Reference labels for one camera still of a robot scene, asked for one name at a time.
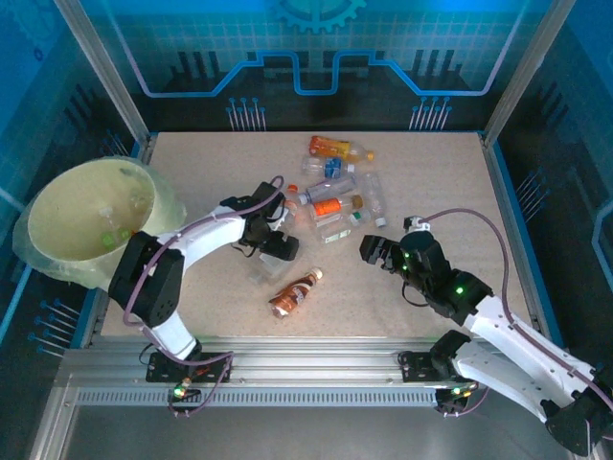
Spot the clear bottle white label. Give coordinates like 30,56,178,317
247,252,289,285

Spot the small orange cap bottle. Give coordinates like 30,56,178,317
282,184,303,226

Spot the clear bottle small green print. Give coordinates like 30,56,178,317
315,222,354,246

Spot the brown coffee drink bottle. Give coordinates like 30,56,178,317
267,265,324,321

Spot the tall clear bottle white cap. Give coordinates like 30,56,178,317
362,171,390,229

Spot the clear bottle orange label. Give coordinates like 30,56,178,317
308,194,365,226

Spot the clear bottle grey label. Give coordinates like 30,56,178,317
297,174,358,206

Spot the clear bottle blue label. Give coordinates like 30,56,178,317
300,155,356,180

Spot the orange label juice bottle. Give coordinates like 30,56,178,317
308,135,376,165

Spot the small lit controller board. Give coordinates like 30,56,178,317
170,381,202,403
438,381,473,403

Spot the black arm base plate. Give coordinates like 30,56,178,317
146,352,235,384
398,351,435,384

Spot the aluminium extrusion rail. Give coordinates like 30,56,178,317
90,334,516,384

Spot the short purple cable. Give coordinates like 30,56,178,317
167,339,235,418
438,378,492,418

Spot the grey slotted cable duct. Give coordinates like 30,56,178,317
76,385,454,409

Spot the aluminium frame post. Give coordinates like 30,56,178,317
482,0,579,145
52,0,157,148

